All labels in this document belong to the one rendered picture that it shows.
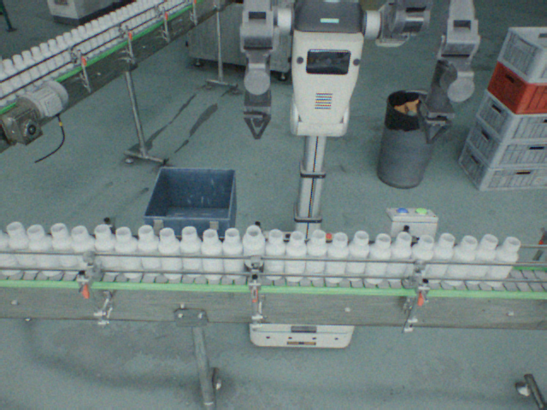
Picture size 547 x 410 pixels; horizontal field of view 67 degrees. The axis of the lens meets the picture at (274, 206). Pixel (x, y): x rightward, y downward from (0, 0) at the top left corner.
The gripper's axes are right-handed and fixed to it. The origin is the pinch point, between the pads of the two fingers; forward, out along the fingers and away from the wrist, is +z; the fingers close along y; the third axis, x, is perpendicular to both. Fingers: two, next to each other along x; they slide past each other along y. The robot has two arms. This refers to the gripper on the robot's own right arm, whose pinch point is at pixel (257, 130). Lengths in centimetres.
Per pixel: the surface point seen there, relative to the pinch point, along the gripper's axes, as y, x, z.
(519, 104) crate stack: -158, 170, 64
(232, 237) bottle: 15.9, -6.2, 23.7
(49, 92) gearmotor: -96, -105, 37
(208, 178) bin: -46, -21, 49
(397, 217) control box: 1, 43, 28
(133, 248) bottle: 16.2, -33.2, 28.5
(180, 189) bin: -46, -34, 55
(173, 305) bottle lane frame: 19, -24, 49
